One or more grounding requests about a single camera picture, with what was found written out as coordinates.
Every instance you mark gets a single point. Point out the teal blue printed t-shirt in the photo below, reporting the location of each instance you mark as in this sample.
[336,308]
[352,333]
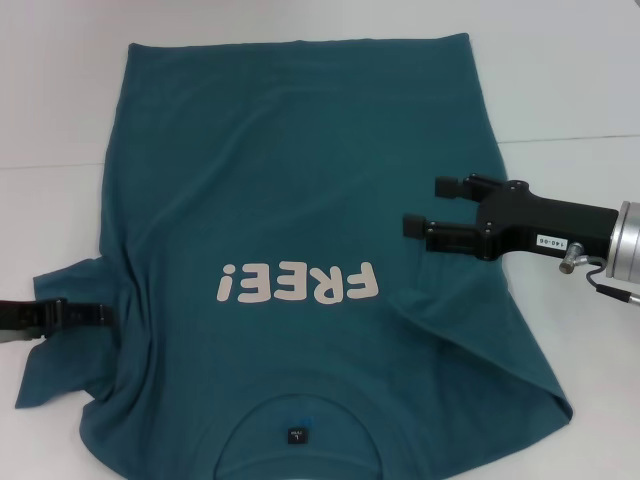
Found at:
[300,175]

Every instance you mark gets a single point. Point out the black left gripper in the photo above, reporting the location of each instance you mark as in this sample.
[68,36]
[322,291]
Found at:
[22,315]

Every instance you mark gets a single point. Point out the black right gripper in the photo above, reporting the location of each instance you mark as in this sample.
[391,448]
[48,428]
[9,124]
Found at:
[522,220]

